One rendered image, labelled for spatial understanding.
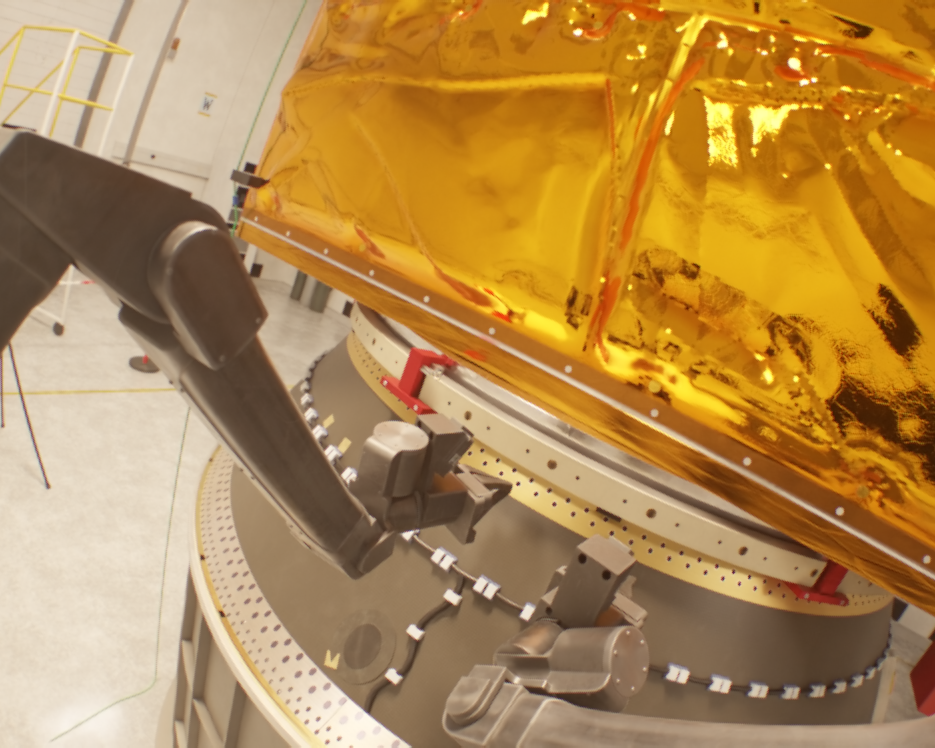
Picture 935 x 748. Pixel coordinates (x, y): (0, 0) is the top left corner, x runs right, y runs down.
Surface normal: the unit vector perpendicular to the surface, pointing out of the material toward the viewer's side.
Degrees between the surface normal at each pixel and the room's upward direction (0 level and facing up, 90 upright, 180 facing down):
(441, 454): 90
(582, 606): 100
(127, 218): 87
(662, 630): 62
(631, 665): 48
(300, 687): 43
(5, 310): 98
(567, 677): 55
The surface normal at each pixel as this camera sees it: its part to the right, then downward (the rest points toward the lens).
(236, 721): 0.66, 0.41
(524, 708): -0.53, -0.83
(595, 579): -0.68, 0.11
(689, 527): -0.24, 0.15
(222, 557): -0.28, -0.76
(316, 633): -0.37, -0.46
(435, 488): 0.22, -0.92
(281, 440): 0.82, 0.41
